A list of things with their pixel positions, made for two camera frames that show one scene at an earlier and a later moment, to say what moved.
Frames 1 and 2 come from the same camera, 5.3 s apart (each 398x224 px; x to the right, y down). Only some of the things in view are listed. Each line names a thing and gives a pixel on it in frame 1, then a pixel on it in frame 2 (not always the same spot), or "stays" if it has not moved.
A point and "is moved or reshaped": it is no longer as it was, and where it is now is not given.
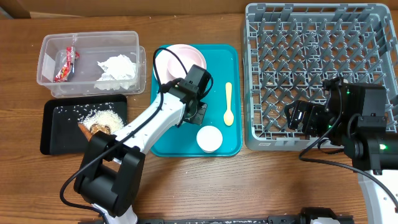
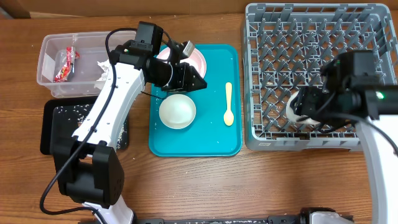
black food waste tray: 68,123 stays
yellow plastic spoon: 229,116 stays
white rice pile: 103,117 is moved or reshaped
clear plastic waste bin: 88,64 stays
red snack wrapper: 68,70 stays
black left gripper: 199,117 → 183,83
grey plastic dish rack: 290,50 stays
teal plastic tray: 223,110 stays
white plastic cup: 209,139 is moved or reshaped
